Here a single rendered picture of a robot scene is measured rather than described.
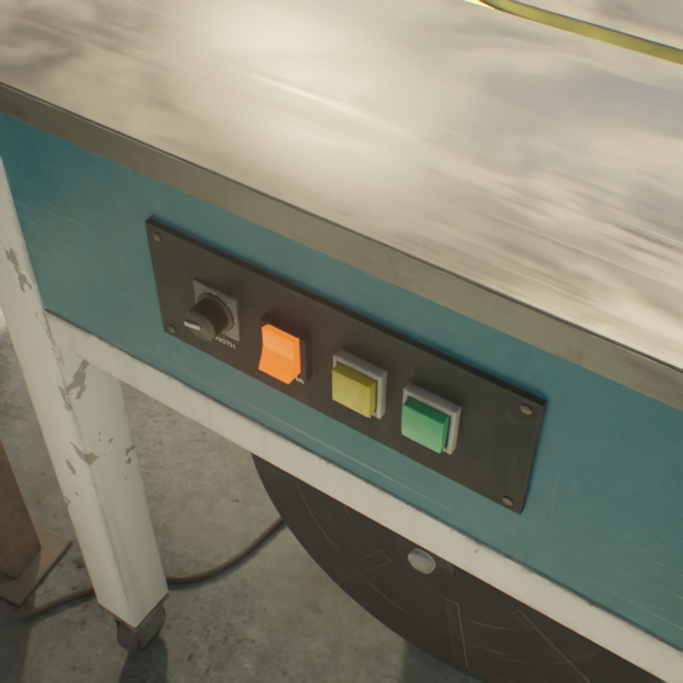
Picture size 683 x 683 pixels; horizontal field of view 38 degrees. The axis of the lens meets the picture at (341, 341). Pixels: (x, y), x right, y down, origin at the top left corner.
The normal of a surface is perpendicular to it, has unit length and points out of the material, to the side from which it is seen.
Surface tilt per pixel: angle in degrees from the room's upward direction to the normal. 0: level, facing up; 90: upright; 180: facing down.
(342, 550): 90
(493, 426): 90
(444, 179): 0
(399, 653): 0
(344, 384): 90
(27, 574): 0
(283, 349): 90
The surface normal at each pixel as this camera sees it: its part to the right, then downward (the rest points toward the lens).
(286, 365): -0.51, 0.27
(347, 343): -0.56, 0.59
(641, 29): 0.00, -0.71
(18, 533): 0.89, 0.32
